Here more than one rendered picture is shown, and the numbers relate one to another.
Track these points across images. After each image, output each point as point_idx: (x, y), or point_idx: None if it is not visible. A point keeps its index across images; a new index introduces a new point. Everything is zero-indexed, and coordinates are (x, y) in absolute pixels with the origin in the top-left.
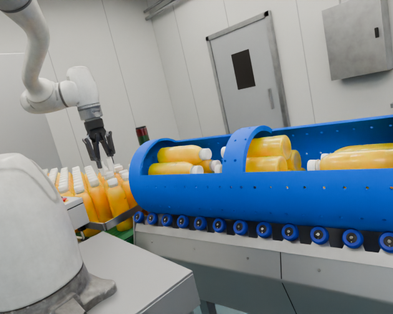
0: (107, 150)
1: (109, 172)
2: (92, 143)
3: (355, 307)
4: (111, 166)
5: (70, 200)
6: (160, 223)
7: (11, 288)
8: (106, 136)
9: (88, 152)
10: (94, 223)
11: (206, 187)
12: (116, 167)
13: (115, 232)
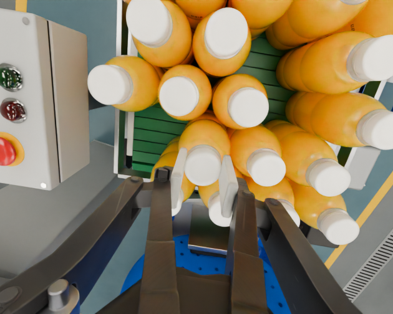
0: (229, 238)
1: (198, 177)
2: (145, 246)
3: None
4: (221, 182)
5: (20, 172)
6: (177, 232)
7: None
8: (326, 309)
9: (103, 204)
10: (114, 146)
11: None
12: (363, 63)
13: (163, 142)
